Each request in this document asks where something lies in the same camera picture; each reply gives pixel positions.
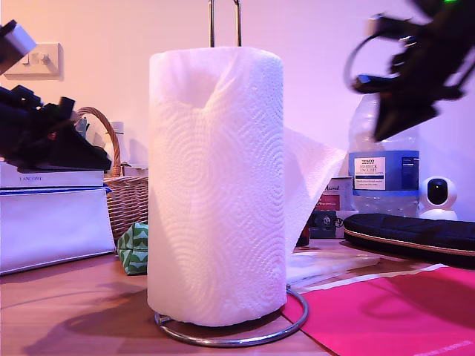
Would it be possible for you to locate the pink plastic mailer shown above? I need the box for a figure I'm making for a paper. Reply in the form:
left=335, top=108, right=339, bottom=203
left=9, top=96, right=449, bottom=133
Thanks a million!
left=281, top=265, right=475, bottom=356

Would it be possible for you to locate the white zip cosmetic bag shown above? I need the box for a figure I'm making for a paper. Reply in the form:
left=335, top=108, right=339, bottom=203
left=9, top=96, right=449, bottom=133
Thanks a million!
left=0, top=159, right=117, bottom=277

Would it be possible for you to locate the small cardboard box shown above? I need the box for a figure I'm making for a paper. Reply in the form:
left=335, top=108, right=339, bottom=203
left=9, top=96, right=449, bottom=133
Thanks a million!
left=120, top=162, right=150, bottom=177

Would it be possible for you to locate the dark zip case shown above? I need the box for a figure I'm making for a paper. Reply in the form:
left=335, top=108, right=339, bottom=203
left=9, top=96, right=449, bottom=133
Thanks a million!
left=343, top=213, right=475, bottom=268

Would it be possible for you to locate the white paper towel roll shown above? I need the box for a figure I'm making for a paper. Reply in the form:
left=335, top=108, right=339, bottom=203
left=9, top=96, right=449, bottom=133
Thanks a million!
left=147, top=46, right=348, bottom=328

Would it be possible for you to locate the clear plastic mailer bag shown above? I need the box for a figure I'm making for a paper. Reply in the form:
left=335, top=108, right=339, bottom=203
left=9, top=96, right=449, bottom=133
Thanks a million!
left=285, top=250, right=381, bottom=286

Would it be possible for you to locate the dark red patterned mug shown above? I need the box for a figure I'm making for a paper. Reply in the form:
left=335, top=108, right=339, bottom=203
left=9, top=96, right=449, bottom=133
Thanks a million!
left=295, top=221, right=311, bottom=247

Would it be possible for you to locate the white bottle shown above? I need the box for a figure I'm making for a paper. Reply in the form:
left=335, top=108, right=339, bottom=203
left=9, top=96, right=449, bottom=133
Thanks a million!
left=109, top=120, right=125, bottom=175

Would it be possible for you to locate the white wall switch plate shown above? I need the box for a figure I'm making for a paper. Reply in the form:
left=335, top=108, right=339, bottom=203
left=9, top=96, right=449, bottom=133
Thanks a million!
left=3, top=42, right=64, bottom=81

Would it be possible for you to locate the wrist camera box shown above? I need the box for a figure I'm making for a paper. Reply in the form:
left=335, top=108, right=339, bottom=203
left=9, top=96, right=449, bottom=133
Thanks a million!
left=365, top=13, right=419, bottom=45
left=0, top=20, right=38, bottom=77

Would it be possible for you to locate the large blue-label water bottle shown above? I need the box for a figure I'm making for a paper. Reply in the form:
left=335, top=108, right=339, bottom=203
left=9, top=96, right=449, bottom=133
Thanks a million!
left=348, top=93, right=422, bottom=218

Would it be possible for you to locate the small white round camera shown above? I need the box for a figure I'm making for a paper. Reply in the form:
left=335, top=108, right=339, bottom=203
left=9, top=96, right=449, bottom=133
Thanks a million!
left=419, top=176, right=460, bottom=222

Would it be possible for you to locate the green wave pattern pouch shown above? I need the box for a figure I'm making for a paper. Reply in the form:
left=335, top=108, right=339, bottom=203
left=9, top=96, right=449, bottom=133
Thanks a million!
left=117, top=221, right=150, bottom=277

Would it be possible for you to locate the chrome wire towel stand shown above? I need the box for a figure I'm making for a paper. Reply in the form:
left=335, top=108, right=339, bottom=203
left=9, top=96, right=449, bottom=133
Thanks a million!
left=153, top=0, right=310, bottom=349

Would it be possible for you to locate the wicker basket with handle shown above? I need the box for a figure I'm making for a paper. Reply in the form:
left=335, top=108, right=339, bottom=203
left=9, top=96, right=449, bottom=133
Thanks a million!
left=73, top=106, right=150, bottom=240

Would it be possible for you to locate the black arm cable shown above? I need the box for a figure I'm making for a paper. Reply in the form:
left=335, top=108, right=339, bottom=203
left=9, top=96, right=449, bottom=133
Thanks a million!
left=343, top=32, right=379, bottom=93

